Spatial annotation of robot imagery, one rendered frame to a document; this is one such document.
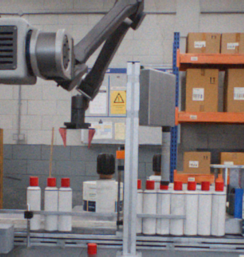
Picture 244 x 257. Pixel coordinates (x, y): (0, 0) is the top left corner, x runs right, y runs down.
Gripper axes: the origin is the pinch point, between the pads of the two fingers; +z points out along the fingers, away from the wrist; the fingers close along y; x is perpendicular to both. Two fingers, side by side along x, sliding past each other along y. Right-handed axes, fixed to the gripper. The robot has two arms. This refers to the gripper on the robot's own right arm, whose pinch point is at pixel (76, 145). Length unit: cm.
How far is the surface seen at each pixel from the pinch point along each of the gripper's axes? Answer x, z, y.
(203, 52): -355, -112, -74
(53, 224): 12.8, 30.3, 5.8
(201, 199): 10, 19, -49
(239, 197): 4, 18, -64
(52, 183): 12.3, 14.8, 6.6
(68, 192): 12.8, 17.8, 0.5
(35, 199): 13.1, 20.8, 12.7
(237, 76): -357, -86, -113
